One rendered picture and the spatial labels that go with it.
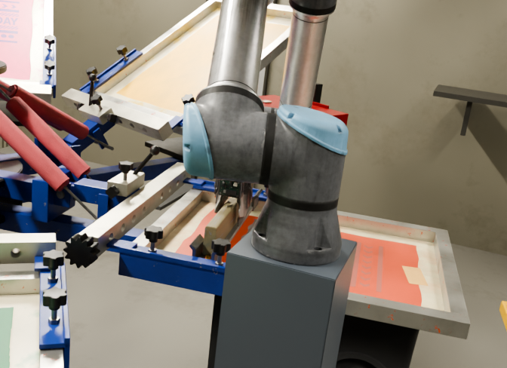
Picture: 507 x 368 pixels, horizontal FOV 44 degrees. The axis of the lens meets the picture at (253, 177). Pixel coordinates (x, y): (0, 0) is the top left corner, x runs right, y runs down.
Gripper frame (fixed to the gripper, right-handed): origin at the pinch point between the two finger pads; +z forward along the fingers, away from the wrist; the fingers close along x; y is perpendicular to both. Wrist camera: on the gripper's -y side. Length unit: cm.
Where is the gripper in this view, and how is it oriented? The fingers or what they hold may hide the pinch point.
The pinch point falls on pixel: (230, 219)
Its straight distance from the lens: 168.5
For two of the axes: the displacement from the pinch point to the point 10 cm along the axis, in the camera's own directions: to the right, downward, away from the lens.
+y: -2.1, 2.6, -9.4
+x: 9.7, 1.7, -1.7
